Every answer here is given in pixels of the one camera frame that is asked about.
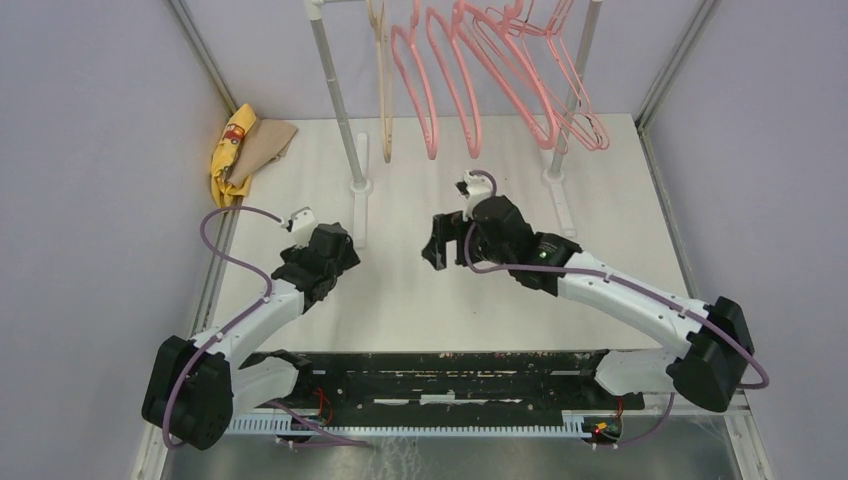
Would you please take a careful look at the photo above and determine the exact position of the pink plastic hanger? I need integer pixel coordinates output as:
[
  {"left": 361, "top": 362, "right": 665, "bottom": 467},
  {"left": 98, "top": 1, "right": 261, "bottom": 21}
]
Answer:
[
  {"left": 425, "top": 1, "right": 482, "bottom": 159},
  {"left": 460, "top": 1, "right": 559, "bottom": 150},
  {"left": 390, "top": 0, "right": 439, "bottom": 160}
]

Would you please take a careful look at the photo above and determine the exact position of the beige plastic hanger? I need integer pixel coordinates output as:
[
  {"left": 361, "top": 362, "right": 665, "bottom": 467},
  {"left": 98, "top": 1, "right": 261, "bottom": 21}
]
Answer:
[{"left": 365, "top": 0, "right": 394, "bottom": 163}]

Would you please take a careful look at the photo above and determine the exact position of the pink wire hanger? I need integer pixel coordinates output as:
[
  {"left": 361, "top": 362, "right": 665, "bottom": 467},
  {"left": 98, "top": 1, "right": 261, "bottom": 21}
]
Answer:
[
  {"left": 466, "top": 1, "right": 610, "bottom": 153},
  {"left": 544, "top": 1, "right": 610, "bottom": 151},
  {"left": 507, "top": 1, "right": 610, "bottom": 153}
]

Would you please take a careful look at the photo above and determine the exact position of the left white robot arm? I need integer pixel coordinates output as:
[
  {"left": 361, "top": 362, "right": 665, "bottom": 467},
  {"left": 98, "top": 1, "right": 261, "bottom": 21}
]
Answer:
[{"left": 141, "top": 223, "right": 360, "bottom": 450}]

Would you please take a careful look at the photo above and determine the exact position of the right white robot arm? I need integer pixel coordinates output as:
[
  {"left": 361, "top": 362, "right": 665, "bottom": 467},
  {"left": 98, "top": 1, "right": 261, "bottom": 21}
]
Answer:
[{"left": 421, "top": 196, "right": 768, "bottom": 413}]

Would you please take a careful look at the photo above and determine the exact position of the right rack foot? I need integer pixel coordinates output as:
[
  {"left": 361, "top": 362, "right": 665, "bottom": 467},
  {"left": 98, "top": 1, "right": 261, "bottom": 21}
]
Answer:
[{"left": 539, "top": 131, "right": 577, "bottom": 239}]

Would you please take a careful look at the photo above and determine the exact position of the right rack pole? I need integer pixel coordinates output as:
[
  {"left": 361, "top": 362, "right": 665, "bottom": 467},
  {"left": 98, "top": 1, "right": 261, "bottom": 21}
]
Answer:
[{"left": 546, "top": 1, "right": 610, "bottom": 180}]

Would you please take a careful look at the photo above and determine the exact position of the rack pole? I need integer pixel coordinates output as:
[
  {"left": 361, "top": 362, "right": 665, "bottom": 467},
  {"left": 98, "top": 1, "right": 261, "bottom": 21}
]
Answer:
[
  {"left": 546, "top": 1, "right": 610, "bottom": 180},
  {"left": 304, "top": 0, "right": 367, "bottom": 191}
]

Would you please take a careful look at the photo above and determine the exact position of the beige cloth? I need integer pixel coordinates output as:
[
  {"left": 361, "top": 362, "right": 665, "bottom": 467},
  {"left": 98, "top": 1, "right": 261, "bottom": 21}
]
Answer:
[{"left": 225, "top": 119, "right": 298, "bottom": 187}]

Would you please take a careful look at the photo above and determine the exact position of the yellow printed cloth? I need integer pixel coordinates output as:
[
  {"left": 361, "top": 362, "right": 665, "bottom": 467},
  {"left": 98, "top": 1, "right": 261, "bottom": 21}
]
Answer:
[{"left": 209, "top": 104, "right": 257, "bottom": 208}]

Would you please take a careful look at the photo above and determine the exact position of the left rack pole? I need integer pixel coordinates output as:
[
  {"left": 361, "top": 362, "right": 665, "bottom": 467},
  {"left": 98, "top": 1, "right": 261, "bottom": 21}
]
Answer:
[{"left": 304, "top": 0, "right": 367, "bottom": 191}]

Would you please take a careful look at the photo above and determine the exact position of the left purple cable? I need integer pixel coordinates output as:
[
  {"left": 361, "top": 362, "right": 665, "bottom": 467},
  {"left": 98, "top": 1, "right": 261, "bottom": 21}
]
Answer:
[{"left": 162, "top": 205, "right": 369, "bottom": 450}]

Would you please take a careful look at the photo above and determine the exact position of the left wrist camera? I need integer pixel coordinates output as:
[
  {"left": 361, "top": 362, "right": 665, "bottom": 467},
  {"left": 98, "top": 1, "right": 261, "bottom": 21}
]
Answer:
[{"left": 281, "top": 207, "right": 318, "bottom": 237}]

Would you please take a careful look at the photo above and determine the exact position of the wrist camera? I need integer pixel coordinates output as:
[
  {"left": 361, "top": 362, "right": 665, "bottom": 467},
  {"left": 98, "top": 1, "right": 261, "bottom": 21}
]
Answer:
[
  {"left": 281, "top": 207, "right": 318, "bottom": 237},
  {"left": 456, "top": 171, "right": 497, "bottom": 221}
]

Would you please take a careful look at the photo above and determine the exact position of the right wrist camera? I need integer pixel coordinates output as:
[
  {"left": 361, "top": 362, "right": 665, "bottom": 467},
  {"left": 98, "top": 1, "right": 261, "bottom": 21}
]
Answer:
[{"left": 456, "top": 171, "right": 497, "bottom": 221}]

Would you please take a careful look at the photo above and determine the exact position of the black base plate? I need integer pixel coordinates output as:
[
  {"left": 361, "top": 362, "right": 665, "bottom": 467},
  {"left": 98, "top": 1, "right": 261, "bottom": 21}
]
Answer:
[{"left": 273, "top": 350, "right": 645, "bottom": 428}]

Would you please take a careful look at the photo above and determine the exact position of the white cable duct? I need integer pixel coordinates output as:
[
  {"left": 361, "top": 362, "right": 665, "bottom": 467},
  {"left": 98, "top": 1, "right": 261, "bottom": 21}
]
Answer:
[{"left": 225, "top": 410, "right": 591, "bottom": 440}]

